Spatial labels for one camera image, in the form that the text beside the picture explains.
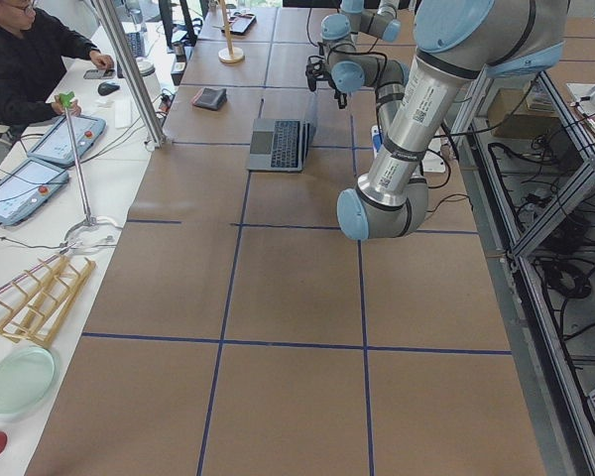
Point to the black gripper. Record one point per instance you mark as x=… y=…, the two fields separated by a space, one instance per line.
x=340 y=94

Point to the smartphone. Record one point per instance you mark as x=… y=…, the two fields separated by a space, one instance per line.
x=99 y=74

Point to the upper teach pendant tablet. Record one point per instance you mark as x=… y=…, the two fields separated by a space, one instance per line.
x=55 y=147

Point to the person in black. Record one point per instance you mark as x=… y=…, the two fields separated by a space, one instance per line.
x=33 y=45

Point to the grey pink folded cloth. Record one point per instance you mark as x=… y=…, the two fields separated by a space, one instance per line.
x=209 y=98

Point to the aluminium frame post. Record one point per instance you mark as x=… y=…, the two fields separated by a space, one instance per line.
x=145 y=90

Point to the lower teach pendant tablet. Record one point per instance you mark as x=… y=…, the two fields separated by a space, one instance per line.
x=27 y=188

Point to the cardboard box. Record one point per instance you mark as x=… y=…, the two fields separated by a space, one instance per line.
x=514 y=120

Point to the computer mouse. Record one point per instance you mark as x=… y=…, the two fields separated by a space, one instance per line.
x=107 y=87

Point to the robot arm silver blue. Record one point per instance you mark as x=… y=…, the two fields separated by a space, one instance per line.
x=455 y=42
x=377 y=19

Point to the wooden mug tree stand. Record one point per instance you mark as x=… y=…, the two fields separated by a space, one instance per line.
x=230 y=54

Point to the brown paper table cover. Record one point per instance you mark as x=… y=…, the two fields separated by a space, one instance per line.
x=237 y=331

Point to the teach pendant tablet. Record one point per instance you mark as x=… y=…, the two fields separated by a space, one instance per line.
x=27 y=188
x=55 y=147

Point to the wooden dish rack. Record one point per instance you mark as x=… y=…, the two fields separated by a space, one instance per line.
x=34 y=306

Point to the grey laptop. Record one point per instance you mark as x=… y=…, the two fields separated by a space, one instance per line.
x=281 y=145

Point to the green glass plate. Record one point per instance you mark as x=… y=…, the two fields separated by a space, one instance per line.
x=26 y=375

